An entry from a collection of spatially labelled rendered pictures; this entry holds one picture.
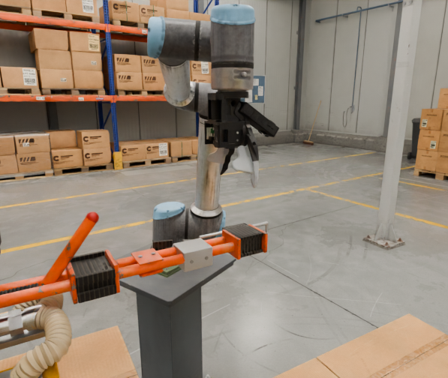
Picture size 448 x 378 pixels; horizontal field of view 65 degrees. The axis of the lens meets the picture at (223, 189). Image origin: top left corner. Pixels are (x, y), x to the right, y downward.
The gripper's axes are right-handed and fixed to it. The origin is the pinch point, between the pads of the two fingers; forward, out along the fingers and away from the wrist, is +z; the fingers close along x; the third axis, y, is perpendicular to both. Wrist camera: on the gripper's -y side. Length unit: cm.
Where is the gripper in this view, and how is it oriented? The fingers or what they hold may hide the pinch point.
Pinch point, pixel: (239, 181)
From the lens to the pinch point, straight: 81.3
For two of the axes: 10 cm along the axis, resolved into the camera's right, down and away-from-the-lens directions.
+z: 0.0, 9.7, 2.5
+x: 4.9, 2.2, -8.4
